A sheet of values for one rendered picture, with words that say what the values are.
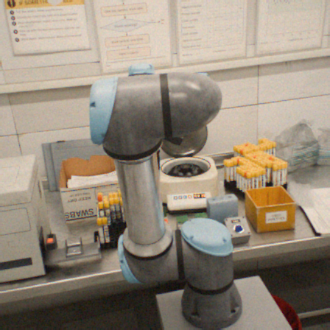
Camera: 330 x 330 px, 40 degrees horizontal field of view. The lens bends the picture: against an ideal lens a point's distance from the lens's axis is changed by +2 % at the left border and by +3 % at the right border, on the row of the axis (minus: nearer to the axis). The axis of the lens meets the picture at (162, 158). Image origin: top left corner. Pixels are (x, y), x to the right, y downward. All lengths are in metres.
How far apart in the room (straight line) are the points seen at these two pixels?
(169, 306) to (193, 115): 0.60
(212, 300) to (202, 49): 1.11
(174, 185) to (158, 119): 0.92
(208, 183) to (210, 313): 0.67
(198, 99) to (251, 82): 1.25
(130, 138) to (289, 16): 1.34
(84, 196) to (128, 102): 0.93
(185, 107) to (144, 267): 0.43
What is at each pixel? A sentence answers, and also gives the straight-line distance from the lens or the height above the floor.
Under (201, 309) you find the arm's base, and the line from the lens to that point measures 1.12.
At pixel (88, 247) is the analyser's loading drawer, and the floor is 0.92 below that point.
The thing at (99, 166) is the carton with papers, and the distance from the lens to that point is 1.90.
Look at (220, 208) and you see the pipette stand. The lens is 1.54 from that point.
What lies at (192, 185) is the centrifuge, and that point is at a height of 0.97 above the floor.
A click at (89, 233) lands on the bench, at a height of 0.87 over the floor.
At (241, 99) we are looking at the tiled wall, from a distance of 2.01.
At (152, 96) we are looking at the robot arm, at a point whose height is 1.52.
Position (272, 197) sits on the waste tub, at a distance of 1.65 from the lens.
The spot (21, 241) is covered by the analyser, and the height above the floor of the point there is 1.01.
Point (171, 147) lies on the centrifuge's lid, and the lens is 1.92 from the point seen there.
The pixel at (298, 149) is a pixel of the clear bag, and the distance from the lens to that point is 1.99.
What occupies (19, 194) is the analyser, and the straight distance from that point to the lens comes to 1.33.
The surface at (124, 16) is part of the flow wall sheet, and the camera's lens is 1.82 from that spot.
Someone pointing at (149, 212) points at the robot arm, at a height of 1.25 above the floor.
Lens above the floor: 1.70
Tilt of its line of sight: 23 degrees down
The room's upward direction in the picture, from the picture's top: 5 degrees counter-clockwise
